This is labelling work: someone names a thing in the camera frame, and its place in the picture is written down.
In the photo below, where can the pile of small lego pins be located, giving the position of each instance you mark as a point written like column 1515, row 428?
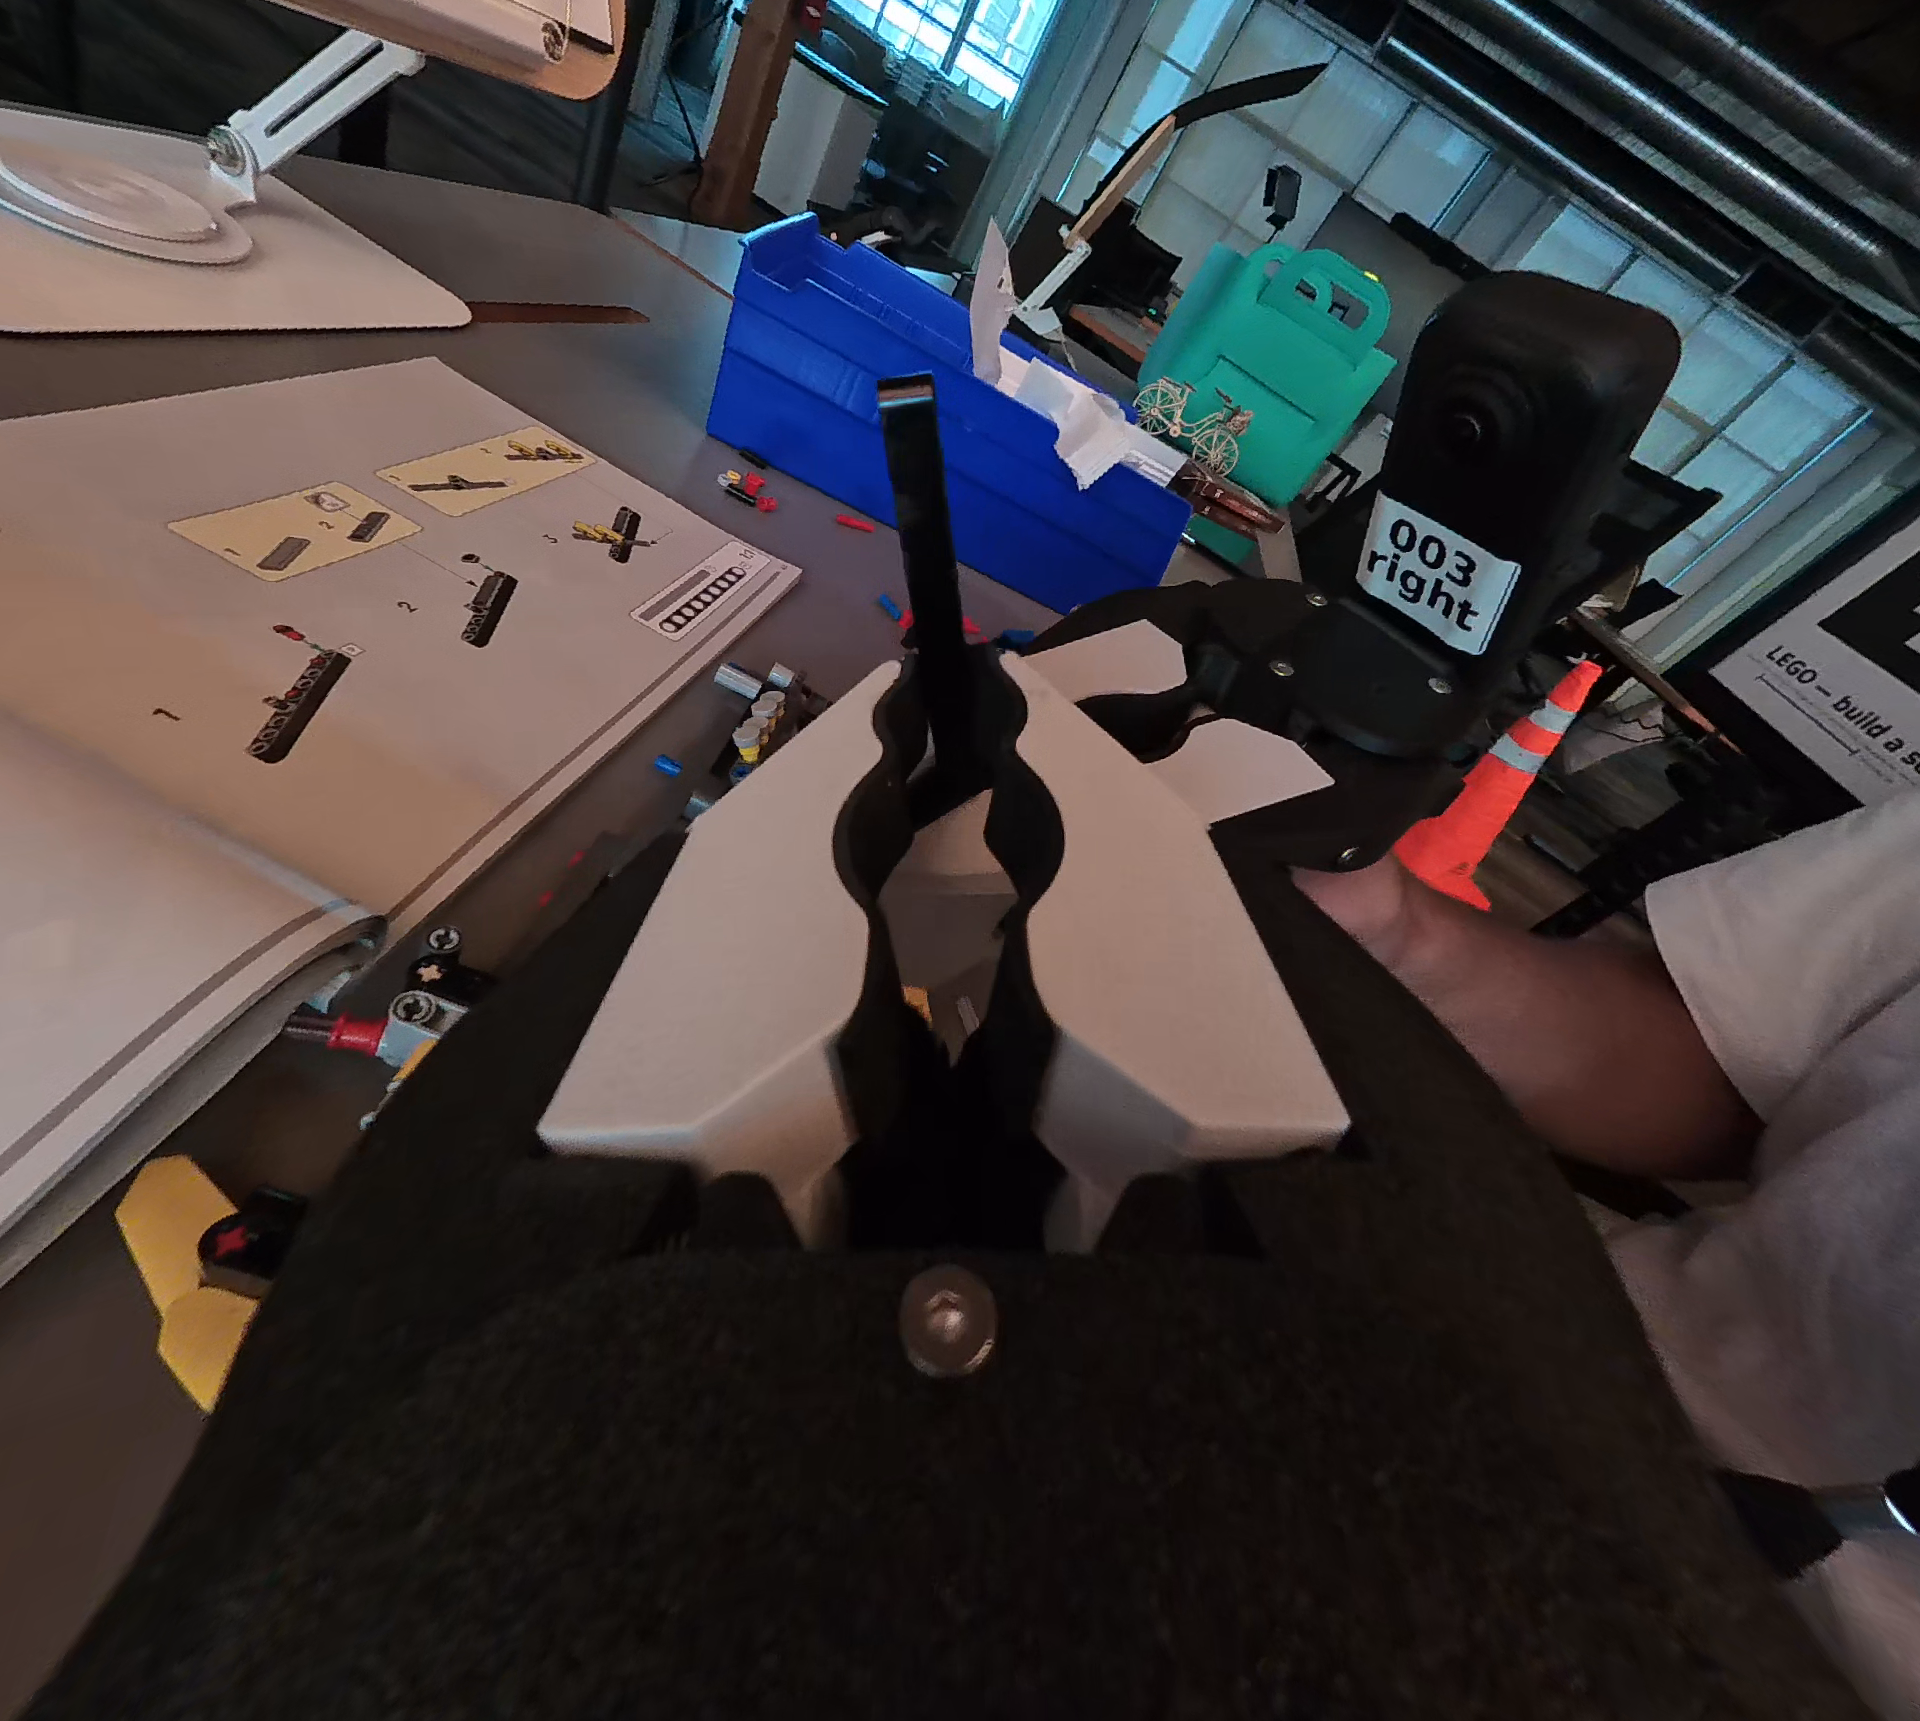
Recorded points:
column 747, row 489

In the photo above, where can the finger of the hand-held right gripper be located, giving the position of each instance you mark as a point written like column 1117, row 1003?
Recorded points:
column 1245, row 776
column 1124, row 662

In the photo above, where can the person's right forearm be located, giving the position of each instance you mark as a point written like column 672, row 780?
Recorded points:
column 1544, row 1017

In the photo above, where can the black white marker sign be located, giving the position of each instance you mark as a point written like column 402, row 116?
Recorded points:
column 1844, row 700

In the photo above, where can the miniature bicycle model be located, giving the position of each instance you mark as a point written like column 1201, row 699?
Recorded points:
column 1201, row 431

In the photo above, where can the wooden post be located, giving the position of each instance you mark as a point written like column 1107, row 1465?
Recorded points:
column 764, row 27

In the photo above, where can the black lego beam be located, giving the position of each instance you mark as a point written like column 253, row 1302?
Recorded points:
column 923, row 521

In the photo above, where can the crumpled white plastic bag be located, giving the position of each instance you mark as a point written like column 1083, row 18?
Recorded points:
column 1081, row 431

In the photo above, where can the teal bag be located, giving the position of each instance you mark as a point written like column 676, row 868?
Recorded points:
column 1304, row 401

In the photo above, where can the blue plastic bin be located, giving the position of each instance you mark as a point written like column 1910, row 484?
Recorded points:
column 840, row 401

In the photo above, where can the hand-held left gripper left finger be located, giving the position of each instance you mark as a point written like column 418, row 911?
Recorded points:
column 720, row 970

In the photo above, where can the open instruction booklet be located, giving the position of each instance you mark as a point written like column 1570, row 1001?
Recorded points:
column 224, row 700

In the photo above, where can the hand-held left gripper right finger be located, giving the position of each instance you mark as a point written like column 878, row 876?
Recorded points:
column 1184, row 970

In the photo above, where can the wooden document stand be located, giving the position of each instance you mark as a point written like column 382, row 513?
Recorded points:
column 224, row 267

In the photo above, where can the orange traffic cone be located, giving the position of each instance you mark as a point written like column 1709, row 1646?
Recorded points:
column 1500, row 790

